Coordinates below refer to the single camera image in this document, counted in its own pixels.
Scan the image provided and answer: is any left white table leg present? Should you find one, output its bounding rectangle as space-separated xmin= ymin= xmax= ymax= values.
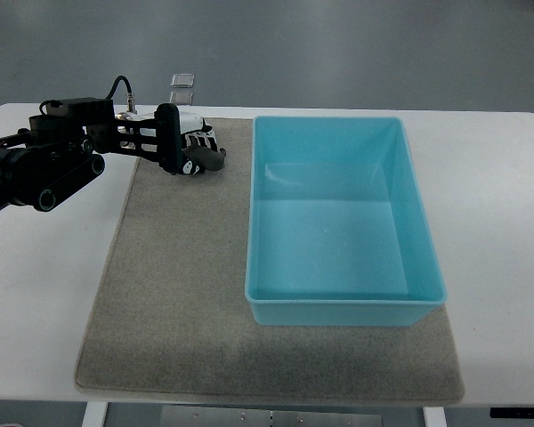
xmin=81 ymin=401 xmax=109 ymax=427

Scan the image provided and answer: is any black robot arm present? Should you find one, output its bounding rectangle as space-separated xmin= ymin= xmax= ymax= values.
xmin=0 ymin=96 xmax=162 ymax=212

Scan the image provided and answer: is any blue plastic box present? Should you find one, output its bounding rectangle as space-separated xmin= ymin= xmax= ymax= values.
xmin=245 ymin=116 xmax=447 ymax=326

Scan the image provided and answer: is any grey felt mat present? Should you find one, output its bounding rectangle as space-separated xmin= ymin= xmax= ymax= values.
xmin=74 ymin=118 xmax=465 ymax=406

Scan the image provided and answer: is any brown toy hippo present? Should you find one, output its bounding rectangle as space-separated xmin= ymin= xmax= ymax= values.
xmin=182 ymin=145 xmax=226 ymax=174

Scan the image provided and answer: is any metal table base plate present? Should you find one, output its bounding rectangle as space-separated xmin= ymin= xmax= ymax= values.
xmin=159 ymin=406 xmax=384 ymax=427

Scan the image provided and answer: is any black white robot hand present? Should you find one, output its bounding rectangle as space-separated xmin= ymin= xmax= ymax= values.
xmin=116 ymin=104 xmax=222 ymax=175

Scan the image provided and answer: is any black table control panel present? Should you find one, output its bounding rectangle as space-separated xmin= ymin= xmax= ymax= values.
xmin=489 ymin=407 xmax=534 ymax=420

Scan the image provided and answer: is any lower floor outlet plate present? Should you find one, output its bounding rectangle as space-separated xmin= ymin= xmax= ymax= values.
xmin=169 ymin=91 xmax=193 ymax=105

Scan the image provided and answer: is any right white table leg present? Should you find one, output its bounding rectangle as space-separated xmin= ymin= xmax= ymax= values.
xmin=423 ymin=407 xmax=448 ymax=427

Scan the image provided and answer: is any white table leg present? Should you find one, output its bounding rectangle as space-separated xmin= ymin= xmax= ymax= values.
xmin=423 ymin=407 xmax=448 ymax=427
xmin=81 ymin=401 xmax=109 ymax=427

